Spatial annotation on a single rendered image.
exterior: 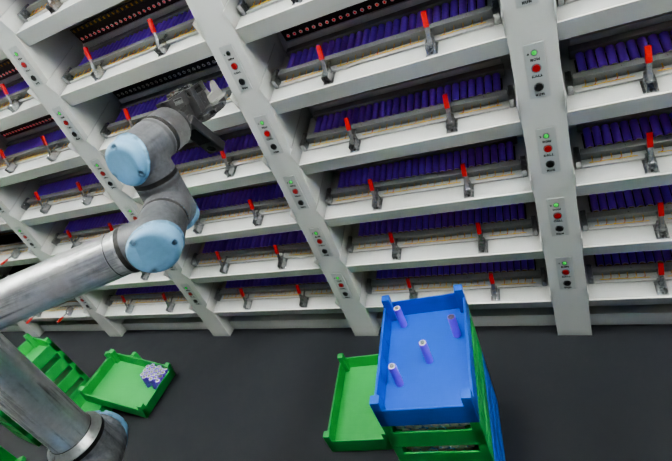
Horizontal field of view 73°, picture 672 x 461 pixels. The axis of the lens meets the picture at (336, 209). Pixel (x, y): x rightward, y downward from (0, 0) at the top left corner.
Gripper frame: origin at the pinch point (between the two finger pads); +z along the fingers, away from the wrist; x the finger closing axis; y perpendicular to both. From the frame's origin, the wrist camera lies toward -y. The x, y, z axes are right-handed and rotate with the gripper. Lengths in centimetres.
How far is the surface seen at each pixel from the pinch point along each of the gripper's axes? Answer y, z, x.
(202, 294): -78, 11, 64
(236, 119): -9.7, 10.7, 7.4
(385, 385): -62, -37, -32
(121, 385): -97, -20, 100
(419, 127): -25, 15, -42
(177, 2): 23.0, 26.2, 19.1
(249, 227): -47, 11, 23
